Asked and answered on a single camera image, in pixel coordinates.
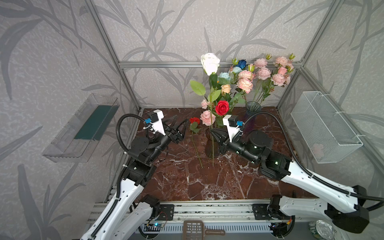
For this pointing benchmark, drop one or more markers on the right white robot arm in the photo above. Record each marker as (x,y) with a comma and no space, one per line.
(348,208)

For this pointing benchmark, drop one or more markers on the pink rose bud stem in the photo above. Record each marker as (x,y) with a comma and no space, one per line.
(282,71)

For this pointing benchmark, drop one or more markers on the pale pink peony stem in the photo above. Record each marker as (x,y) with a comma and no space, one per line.
(262,74)
(277,80)

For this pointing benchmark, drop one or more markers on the peach rose bud stem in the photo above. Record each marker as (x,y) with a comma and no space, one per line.
(226,89)

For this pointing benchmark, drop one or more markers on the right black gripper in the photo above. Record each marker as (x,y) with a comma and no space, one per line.
(221,137)

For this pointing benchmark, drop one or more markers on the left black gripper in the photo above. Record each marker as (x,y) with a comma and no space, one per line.
(175,133)

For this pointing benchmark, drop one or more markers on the single red rose stem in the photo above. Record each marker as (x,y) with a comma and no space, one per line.
(222,108)

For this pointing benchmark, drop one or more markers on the small red rose spray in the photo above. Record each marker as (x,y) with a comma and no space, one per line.
(194,128)

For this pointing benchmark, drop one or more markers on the large white rose stem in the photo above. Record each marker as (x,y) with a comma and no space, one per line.
(210,63)

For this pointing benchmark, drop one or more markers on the purple glass vase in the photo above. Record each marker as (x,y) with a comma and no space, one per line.
(251,108)

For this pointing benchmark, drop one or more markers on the white wire basket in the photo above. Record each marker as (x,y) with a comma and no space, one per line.
(329,137)

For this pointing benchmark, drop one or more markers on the clear plastic tray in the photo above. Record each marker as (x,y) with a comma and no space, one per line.
(79,138)

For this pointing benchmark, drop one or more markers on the white pink-edged rose stem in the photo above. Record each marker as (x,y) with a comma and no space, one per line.
(286,62)

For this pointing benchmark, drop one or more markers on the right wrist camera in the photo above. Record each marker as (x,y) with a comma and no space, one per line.
(234,126)

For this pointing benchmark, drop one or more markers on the light pink rose stem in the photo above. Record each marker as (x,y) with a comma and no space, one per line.
(207,117)

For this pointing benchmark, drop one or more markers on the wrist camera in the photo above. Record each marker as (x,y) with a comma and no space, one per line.
(154,122)
(234,126)

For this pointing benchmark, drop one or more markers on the pale blue flower stem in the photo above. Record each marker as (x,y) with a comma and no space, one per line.
(228,74)

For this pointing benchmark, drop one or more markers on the blue rose stem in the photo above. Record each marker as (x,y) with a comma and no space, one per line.
(242,64)

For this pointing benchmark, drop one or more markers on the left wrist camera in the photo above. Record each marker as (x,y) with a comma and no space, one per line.
(154,122)

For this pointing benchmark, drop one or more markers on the pink-edged rose spray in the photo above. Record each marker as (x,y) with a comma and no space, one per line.
(241,83)

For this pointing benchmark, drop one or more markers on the metal tin can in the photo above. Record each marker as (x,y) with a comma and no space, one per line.
(321,230)

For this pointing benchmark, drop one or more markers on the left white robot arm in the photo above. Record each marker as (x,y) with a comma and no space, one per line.
(121,217)

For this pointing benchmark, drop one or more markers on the dark red glass vase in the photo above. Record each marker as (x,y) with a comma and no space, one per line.
(212,146)

